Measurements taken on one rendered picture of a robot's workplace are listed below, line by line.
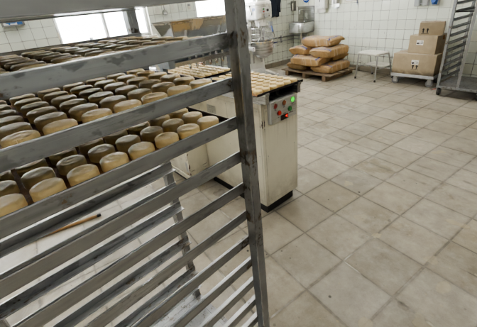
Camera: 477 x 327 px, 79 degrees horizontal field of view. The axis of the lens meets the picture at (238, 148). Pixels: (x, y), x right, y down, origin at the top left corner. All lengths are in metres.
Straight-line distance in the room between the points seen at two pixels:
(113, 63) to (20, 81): 0.12
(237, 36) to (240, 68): 0.06
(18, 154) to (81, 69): 0.14
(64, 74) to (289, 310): 1.47
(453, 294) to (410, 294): 0.20
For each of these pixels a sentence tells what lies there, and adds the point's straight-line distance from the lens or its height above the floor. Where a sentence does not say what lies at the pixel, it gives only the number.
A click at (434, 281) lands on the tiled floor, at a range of 1.95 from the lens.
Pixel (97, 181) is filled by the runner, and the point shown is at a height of 1.15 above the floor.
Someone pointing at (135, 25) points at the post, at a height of 1.36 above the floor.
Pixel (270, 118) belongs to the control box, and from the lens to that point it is 1.78.
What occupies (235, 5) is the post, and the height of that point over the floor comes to 1.38.
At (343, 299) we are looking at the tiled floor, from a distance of 1.74.
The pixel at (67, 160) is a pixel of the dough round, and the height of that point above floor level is 1.15.
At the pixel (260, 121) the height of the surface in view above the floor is 0.73.
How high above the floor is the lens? 1.39
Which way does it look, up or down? 26 degrees down
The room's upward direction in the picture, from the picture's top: 6 degrees counter-clockwise
